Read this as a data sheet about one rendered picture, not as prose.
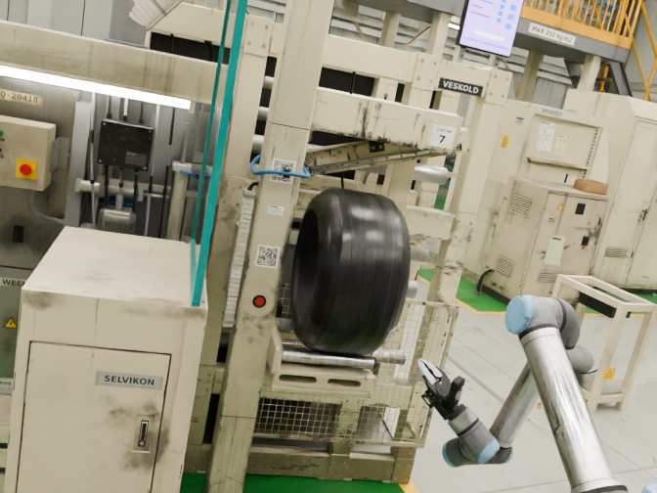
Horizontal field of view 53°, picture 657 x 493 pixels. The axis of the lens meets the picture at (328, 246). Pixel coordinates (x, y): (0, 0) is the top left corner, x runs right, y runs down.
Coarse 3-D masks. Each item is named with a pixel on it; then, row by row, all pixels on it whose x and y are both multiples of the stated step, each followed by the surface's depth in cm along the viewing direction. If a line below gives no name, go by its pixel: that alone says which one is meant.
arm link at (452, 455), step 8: (448, 440) 226; (456, 440) 220; (448, 448) 222; (456, 448) 218; (448, 456) 222; (456, 456) 219; (448, 464) 224; (456, 464) 222; (464, 464) 221; (472, 464) 223
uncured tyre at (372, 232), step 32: (352, 192) 229; (320, 224) 220; (352, 224) 213; (384, 224) 217; (320, 256) 214; (352, 256) 209; (384, 256) 212; (320, 288) 211; (352, 288) 209; (384, 288) 211; (320, 320) 214; (352, 320) 213; (384, 320) 215; (352, 352) 228
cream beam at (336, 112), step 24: (336, 96) 238; (312, 120) 239; (336, 120) 240; (360, 120) 242; (384, 120) 244; (408, 120) 246; (432, 120) 247; (456, 120) 250; (408, 144) 248; (456, 144) 252
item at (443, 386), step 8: (440, 384) 215; (448, 384) 217; (440, 392) 214; (448, 392) 215; (424, 400) 219; (432, 400) 219; (440, 400) 215; (440, 408) 218; (448, 408) 216; (456, 408) 216; (464, 408) 214; (448, 416) 215; (456, 416) 213
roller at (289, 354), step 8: (288, 352) 225; (296, 352) 226; (304, 352) 227; (312, 352) 228; (320, 352) 229; (328, 352) 230; (288, 360) 226; (296, 360) 226; (304, 360) 227; (312, 360) 227; (320, 360) 228; (328, 360) 228; (336, 360) 229; (344, 360) 230; (352, 360) 231; (360, 360) 231; (368, 360) 232; (360, 368) 233; (368, 368) 233
